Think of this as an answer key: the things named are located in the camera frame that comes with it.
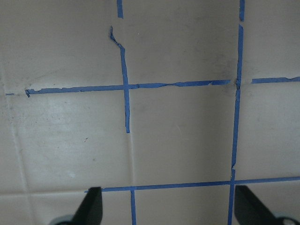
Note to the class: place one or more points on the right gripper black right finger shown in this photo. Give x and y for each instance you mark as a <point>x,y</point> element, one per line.
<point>249,210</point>

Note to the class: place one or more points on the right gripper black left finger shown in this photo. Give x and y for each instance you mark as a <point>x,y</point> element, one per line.
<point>90,211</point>

